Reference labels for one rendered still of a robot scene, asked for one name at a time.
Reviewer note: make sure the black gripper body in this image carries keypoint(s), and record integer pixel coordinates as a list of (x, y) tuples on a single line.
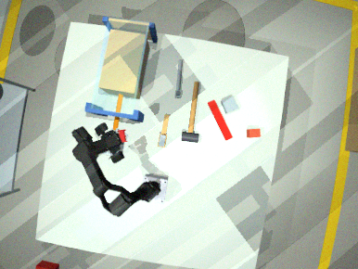
[(116, 156)]

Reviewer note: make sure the mallet with wooden handle and black head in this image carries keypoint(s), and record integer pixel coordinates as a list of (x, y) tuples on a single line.
[(190, 136)]

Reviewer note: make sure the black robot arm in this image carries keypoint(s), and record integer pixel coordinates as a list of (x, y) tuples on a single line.
[(87, 153)]

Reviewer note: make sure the clear-panelled rack with blue frame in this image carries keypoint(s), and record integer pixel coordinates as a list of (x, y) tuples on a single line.
[(122, 67)]

